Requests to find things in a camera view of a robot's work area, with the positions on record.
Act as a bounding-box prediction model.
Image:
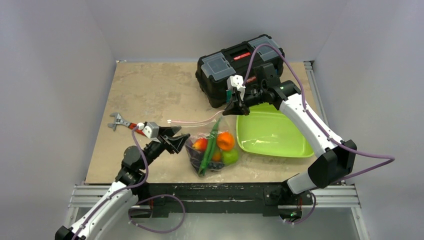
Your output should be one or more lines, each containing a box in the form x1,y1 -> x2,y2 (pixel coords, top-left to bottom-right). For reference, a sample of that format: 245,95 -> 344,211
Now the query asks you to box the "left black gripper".
139,126 -> 189,170

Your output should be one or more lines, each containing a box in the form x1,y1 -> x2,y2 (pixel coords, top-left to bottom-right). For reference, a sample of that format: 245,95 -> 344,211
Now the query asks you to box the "clear zip top bag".
167,110 -> 242,177

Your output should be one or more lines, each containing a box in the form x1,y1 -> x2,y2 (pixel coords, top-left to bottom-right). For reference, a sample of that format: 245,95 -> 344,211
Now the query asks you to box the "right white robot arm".
223,63 -> 357,204

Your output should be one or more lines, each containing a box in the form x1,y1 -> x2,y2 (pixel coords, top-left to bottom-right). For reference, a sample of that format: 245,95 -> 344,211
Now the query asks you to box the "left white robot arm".
54,121 -> 191,240

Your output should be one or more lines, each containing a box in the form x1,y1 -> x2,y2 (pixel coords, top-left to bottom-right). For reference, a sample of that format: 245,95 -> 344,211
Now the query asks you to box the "green fake bean pod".
197,117 -> 222,176

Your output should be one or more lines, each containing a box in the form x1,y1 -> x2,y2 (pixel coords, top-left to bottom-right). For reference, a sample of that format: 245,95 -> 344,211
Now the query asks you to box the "small orange fake fruit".
211,148 -> 222,162

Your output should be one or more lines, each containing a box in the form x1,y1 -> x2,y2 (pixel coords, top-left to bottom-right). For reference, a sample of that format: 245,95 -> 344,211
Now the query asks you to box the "green fake apple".
221,148 -> 239,166

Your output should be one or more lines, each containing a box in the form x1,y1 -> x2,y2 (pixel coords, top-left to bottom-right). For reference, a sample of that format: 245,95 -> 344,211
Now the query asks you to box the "green plastic tray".
235,103 -> 314,158

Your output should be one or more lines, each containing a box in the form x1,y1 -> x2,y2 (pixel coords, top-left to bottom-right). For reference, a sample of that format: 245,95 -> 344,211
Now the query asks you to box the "black plastic toolbox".
195,34 -> 285,108

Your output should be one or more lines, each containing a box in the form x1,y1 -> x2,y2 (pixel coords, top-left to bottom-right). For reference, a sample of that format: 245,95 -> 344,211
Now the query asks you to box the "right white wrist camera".
226,74 -> 246,100

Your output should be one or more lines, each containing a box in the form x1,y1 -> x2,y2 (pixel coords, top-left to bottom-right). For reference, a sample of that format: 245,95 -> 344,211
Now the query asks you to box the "red handled adjustable wrench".
107,112 -> 145,136

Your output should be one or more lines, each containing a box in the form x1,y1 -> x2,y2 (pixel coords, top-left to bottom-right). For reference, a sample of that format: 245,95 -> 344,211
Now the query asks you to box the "black metal base frame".
67,181 -> 360,220

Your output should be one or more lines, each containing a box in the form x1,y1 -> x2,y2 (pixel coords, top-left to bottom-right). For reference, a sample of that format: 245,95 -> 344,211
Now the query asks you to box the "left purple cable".
71,127 -> 186,240

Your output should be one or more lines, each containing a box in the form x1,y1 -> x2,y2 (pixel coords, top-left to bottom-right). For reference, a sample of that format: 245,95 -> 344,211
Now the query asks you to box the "purple cable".
71,127 -> 186,240
242,43 -> 396,226

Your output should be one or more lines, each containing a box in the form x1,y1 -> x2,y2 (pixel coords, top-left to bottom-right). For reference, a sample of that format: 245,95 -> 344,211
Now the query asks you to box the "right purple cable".
242,43 -> 396,226

